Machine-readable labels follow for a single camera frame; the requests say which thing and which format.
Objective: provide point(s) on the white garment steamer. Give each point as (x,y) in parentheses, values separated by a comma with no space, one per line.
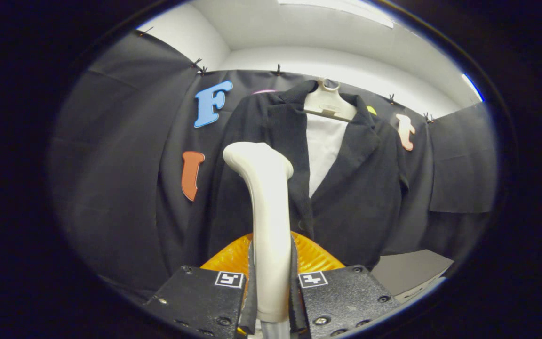
(271,212)

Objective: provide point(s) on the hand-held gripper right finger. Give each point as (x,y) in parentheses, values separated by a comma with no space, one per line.
(346,296)

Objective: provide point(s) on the grey cabinet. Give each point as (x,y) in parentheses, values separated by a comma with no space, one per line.
(407,270)

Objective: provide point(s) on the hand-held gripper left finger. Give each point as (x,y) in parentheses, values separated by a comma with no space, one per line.
(200,301)

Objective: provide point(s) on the white plastic hanger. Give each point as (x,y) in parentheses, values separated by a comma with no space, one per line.
(327,101)

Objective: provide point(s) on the black backdrop cloth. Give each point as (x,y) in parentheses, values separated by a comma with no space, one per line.
(125,141)

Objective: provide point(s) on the white shirt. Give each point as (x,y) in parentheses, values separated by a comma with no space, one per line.
(322,146)

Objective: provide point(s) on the black suit jacket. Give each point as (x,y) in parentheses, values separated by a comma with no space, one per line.
(360,197)

